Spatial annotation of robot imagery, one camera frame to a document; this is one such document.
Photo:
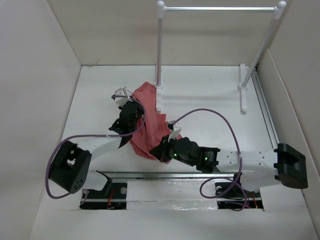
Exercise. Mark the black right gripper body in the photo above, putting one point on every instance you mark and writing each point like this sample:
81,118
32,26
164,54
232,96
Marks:
168,151

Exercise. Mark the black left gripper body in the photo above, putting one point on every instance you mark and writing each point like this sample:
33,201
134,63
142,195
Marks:
139,112

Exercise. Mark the red t shirt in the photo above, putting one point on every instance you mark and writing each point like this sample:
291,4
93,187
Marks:
155,126

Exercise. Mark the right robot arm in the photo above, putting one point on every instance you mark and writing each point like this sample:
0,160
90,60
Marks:
284,165

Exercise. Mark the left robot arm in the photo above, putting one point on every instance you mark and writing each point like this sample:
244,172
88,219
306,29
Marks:
68,165

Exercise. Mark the white clothes rack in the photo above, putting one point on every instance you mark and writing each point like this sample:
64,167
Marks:
245,73

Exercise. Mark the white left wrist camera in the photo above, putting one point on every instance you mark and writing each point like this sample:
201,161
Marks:
121,96

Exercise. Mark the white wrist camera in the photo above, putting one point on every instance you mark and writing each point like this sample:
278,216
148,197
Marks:
121,96
175,130

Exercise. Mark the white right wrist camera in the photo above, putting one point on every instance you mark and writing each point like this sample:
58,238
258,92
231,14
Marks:
175,130

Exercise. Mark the aluminium front rail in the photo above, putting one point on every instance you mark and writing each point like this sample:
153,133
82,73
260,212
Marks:
116,197

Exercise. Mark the aluminium side rail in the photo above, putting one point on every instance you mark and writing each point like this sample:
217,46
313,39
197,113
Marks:
265,110

